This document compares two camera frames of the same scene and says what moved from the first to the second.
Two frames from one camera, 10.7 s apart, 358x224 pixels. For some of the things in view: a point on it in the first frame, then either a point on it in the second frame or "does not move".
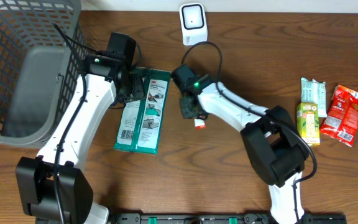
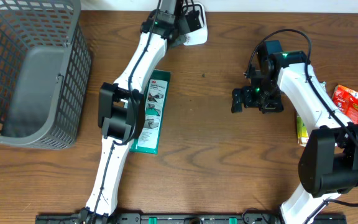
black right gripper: x=186 y=114 → x=275 y=106
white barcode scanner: x=194 y=23 does not move
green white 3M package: x=141 y=121 does not move
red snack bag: x=344 y=116 does not move
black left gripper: x=139 y=91 → x=177 y=40
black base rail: x=224 y=218 does not move
